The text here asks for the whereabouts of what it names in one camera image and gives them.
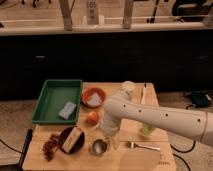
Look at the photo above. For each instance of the orange fruit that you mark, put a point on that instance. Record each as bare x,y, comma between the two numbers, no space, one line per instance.
93,118

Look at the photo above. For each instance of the black round plate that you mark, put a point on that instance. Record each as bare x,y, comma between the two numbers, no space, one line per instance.
63,137

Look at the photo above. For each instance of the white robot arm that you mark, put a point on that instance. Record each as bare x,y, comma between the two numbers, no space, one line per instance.
195,125

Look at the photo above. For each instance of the green cup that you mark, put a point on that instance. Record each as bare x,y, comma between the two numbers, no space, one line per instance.
147,129

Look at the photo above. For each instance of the clear plastic cup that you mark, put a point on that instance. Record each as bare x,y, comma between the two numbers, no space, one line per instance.
128,87

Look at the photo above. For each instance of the metal cup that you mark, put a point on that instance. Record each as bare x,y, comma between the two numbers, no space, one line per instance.
99,147

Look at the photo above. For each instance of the white plastic knife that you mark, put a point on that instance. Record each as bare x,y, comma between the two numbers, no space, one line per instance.
143,98

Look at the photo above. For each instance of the silver fork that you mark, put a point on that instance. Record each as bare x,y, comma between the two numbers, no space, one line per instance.
131,144

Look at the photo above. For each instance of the blue white sponge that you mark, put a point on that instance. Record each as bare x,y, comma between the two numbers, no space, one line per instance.
67,110

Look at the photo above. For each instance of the green plastic tray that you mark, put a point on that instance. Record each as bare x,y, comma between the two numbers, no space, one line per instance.
53,97

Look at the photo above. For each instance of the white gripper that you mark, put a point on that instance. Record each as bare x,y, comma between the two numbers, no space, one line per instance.
110,125

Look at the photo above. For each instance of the black clamp bar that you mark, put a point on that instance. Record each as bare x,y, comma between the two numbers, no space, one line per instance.
27,141

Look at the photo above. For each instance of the blue black device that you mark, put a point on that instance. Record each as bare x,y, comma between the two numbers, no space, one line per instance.
200,99

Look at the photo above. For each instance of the wooden block box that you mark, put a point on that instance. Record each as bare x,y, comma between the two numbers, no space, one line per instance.
73,141

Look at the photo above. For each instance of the red grapes bunch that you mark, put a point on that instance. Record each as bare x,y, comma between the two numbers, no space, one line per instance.
50,147

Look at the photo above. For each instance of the white cloth in bowl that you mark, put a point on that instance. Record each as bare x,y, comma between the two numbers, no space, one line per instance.
94,100

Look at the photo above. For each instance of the orange bowl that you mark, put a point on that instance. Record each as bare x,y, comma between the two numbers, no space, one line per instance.
89,92

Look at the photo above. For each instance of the wooden table board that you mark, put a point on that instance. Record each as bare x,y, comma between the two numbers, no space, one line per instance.
121,159

